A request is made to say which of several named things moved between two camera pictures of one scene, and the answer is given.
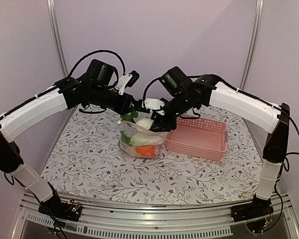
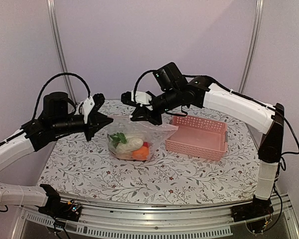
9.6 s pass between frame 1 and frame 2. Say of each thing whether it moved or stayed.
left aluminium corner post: stayed
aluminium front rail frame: stayed
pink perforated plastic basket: stayed
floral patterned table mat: stayed
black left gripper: moved
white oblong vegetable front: moved
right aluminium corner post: stayed
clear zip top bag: moved
